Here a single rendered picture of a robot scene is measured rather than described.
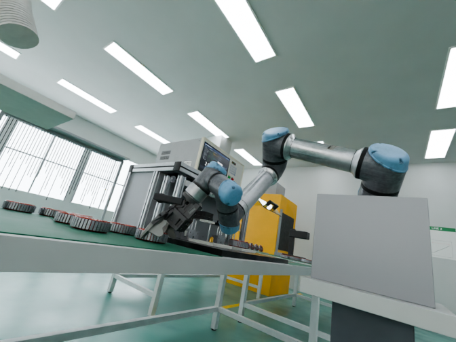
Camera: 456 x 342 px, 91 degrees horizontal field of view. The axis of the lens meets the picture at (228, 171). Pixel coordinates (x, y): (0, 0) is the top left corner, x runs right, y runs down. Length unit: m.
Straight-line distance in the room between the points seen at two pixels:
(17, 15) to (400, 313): 1.86
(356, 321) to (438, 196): 5.80
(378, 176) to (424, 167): 5.79
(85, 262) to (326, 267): 0.62
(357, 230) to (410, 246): 0.12
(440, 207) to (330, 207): 5.68
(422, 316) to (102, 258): 0.67
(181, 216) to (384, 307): 0.59
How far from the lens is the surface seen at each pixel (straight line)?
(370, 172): 0.88
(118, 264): 0.54
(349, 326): 0.79
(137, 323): 1.89
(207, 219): 1.16
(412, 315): 0.70
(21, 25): 1.64
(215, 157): 1.32
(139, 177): 1.34
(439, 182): 6.57
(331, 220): 0.79
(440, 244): 6.28
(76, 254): 0.50
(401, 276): 0.76
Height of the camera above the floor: 0.80
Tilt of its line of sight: 17 degrees up
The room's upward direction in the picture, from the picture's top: 12 degrees clockwise
